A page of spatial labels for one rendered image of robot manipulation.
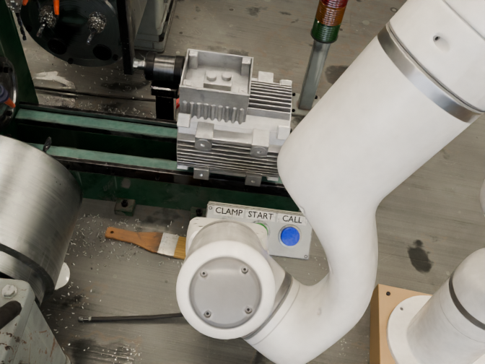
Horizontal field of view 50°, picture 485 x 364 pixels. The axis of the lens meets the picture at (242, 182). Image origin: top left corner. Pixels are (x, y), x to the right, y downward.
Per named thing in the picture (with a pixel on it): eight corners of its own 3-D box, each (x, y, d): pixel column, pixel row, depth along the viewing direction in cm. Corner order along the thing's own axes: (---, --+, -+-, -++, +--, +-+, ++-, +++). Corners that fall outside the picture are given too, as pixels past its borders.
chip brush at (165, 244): (102, 243, 107) (102, 240, 106) (110, 222, 110) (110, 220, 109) (199, 263, 106) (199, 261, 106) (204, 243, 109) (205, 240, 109)
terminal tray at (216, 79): (178, 117, 93) (178, 87, 87) (187, 77, 99) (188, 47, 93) (245, 126, 93) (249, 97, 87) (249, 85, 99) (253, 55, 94)
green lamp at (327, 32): (311, 41, 116) (315, 24, 113) (311, 24, 120) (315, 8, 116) (337, 44, 117) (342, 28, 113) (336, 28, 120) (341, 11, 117)
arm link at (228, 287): (286, 260, 56) (221, 206, 55) (305, 292, 43) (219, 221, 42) (237, 319, 56) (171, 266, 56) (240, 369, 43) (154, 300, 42)
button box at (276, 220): (203, 243, 86) (201, 248, 81) (208, 200, 86) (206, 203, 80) (304, 255, 86) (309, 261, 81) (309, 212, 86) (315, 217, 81)
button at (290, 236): (278, 243, 82) (279, 245, 80) (281, 224, 82) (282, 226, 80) (296, 245, 82) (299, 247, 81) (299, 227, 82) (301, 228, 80)
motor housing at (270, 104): (175, 185, 102) (175, 120, 87) (188, 117, 114) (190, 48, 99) (275, 198, 103) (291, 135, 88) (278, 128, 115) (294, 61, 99)
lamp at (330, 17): (315, 24, 113) (320, 6, 109) (315, 8, 116) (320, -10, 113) (342, 28, 113) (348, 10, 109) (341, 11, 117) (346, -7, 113)
